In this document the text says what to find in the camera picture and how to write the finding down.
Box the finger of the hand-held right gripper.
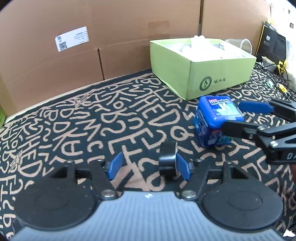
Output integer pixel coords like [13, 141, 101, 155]
[222, 120, 276, 142]
[239, 100, 296, 123]

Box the black letter-printed mat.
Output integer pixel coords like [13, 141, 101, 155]
[0, 69, 296, 241]

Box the blue plastic candy container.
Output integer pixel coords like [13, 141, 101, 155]
[194, 95, 245, 148]

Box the black tape roll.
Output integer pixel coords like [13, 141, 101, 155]
[158, 141, 179, 179]

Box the large green gift box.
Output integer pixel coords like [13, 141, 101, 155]
[0, 105, 6, 129]

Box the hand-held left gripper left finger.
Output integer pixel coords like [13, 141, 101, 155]
[49, 152, 124, 201]

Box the black package with yellow trim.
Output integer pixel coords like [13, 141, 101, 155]
[255, 21, 288, 75]

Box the brown cardboard backdrop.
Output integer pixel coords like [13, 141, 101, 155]
[0, 0, 272, 117]

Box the white shipping label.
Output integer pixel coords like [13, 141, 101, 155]
[55, 26, 90, 53]

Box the thin black cable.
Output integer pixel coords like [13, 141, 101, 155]
[261, 55, 296, 93]

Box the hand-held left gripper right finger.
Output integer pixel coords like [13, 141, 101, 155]
[176, 154, 241, 201]

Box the clear plastic cup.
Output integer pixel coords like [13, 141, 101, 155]
[224, 38, 253, 56]

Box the light green cardboard box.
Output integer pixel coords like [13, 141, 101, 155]
[149, 37, 257, 101]

